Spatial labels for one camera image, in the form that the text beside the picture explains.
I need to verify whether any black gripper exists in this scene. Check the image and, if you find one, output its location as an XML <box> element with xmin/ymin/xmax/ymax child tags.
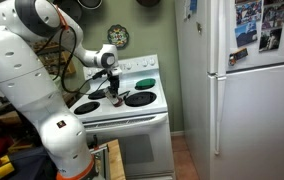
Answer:
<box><xmin>106</xmin><ymin>75</ymin><xmax>121</xmax><ymax>100</ymax></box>

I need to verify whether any spice jar white lid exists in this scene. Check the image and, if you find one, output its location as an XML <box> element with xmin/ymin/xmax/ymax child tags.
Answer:
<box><xmin>105</xmin><ymin>87</ymin><xmax>125</xmax><ymax>108</ymax></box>

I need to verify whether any black tipped kitchen utensil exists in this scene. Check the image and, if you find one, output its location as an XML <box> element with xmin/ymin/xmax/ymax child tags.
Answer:
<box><xmin>119</xmin><ymin>89</ymin><xmax>132</xmax><ymax>100</ymax></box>

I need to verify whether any large black coil burner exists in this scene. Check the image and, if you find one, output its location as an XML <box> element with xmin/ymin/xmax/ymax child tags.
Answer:
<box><xmin>124</xmin><ymin>91</ymin><xmax>158</xmax><ymax>108</ymax></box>
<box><xmin>87</xmin><ymin>88</ymin><xmax>109</xmax><ymax>101</ymax></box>

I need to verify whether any wooden butcher block table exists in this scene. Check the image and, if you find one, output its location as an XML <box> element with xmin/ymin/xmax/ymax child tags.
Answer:
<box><xmin>105</xmin><ymin>139</ymin><xmax>127</xmax><ymax>180</ymax></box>

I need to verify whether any white electric stove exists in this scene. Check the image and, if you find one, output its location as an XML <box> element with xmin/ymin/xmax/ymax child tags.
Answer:
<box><xmin>69</xmin><ymin>54</ymin><xmax>177</xmax><ymax>180</ymax></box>

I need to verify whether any black hanging pan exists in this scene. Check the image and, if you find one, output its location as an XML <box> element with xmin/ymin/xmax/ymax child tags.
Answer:
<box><xmin>53</xmin><ymin>0</ymin><xmax>83</xmax><ymax>24</ymax></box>

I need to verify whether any dark hanging pan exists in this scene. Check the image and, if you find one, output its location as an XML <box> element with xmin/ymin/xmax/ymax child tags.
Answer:
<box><xmin>135</xmin><ymin>0</ymin><xmax>162</xmax><ymax>8</ymax></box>

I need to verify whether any small dark fridge magnet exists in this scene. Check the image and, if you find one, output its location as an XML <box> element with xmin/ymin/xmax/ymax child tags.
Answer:
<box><xmin>195</xmin><ymin>22</ymin><xmax>203</xmax><ymax>35</ymax></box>

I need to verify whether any dark blue container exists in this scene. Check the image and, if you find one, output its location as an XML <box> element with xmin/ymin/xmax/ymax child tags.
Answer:
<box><xmin>6</xmin><ymin>145</ymin><xmax>61</xmax><ymax>180</ymax></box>

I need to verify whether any white paper note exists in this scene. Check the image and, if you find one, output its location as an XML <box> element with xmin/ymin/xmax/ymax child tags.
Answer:
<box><xmin>183</xmin><ymin>3</ymin><xmax>192</xmax><ymax>22</ymax></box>

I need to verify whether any blue fridge magnet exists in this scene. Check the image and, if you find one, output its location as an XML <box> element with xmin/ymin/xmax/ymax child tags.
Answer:
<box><xmin>189</xmin><ymin>0</ymin><xmax>198</xmax><ymax>13</ymax></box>

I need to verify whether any small metal magnet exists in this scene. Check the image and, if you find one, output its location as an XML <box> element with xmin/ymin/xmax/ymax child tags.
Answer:
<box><xmin>228</xmin><ymin>53</ymin><xmax>236</xmax><ymax>67</ymax></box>

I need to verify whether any orange black rectangular magnet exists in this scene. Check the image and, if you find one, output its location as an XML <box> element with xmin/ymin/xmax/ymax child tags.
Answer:
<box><xmin>233</xmin><ymin>47</ymin><xmax>249</xmax><ymax>62</ymax></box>

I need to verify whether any white refrigerator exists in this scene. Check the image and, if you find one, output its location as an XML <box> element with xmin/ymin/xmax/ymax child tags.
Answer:
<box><xmin>174</xmin><ymin>0</ymin><xmax>284</xmax><ymax>180</ymax></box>

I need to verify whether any white oven door handle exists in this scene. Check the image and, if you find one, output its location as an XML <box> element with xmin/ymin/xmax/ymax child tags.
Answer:
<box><xmin>82</xmin><ymin>112</ymin><xmax>169</xmax><ymax>130</ymax></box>

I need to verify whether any black clamp with red handle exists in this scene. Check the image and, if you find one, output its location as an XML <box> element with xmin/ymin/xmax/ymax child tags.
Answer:
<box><xmin>91</xmin><ymin>133</ymin><xmax>100</xmax><ymax>152</ymax></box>

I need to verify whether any colourful decorative wall plate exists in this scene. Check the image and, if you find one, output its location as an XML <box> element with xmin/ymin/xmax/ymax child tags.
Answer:
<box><xmin>106</xmin><ymin>23</ymin><xmax>130</xmax><ymax>48</ymax></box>

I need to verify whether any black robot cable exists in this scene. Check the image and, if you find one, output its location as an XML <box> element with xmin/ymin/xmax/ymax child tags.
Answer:
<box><xmin>35</xmin><ymin>24</ymin><xmax>130</xmax><ymax>98</ymax></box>

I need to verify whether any aluminium extrusion frame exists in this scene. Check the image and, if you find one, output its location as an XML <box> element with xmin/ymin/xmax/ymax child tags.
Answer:
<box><xmin>89</xmin><ymin>143</ymin><xmax>111</xmax><ymax>180</ymax></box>

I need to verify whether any wooden wall shelf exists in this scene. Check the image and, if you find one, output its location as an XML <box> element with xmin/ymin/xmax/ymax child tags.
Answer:
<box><xmin>31</xmin><ymin>41</ymin><xmax>77</xmax><ymax>78</ymax></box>

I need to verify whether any long white fridge door handle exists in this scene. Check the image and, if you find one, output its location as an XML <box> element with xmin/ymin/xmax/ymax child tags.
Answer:
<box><xmin>212</xmin><ymin>73</ymin><xmax>228</xmax><ymax>157</ymax></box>

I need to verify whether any white freezer door handle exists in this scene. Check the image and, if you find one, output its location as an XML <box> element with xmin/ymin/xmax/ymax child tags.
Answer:
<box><xmin>209</xmin><ymin>0</ymin><xmax>228</xmax><ymax>78</ymax></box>

